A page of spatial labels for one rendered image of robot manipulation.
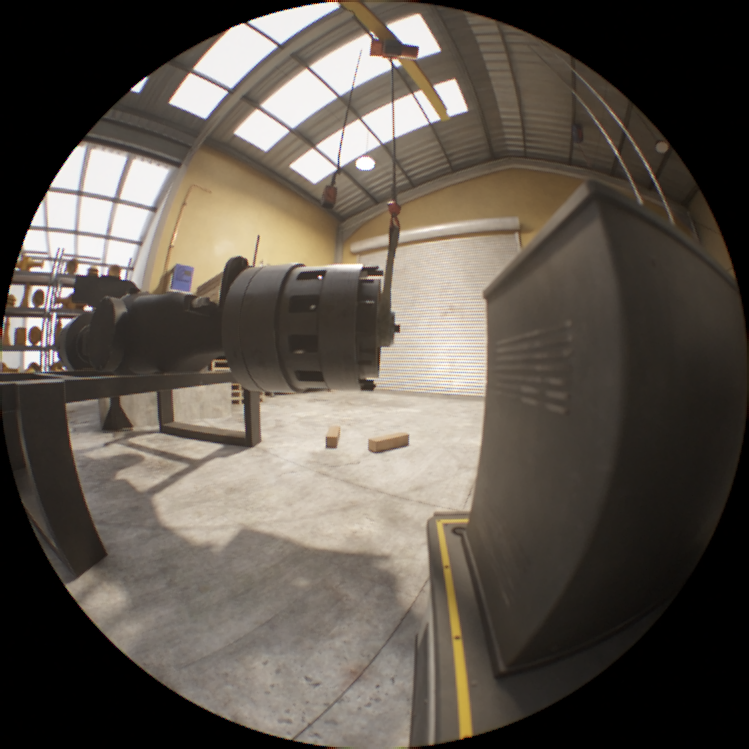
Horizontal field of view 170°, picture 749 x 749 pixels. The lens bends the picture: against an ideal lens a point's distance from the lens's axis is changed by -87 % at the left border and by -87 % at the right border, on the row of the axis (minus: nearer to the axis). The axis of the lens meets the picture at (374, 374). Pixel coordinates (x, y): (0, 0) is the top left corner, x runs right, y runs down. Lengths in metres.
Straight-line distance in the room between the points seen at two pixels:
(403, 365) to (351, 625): 6.30
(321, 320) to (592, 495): 0.77
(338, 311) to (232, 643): 1.02
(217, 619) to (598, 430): 0.89
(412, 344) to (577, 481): 6.45
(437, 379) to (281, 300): 5.69
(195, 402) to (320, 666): 3.06
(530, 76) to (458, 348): 7.07
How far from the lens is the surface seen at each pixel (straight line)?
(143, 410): 3.20
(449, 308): 6.44
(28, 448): 0.98
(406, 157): 7.84
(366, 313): 0.84
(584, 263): 0.23
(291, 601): 0.87
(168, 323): 1.36
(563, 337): 0.25
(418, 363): 6.50
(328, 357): 0.82
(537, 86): 7.37
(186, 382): 1.53
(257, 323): 0.88
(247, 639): 0.81
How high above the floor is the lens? 0.69
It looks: 2 degrees down
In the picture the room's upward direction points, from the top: 2 degrees clockwise
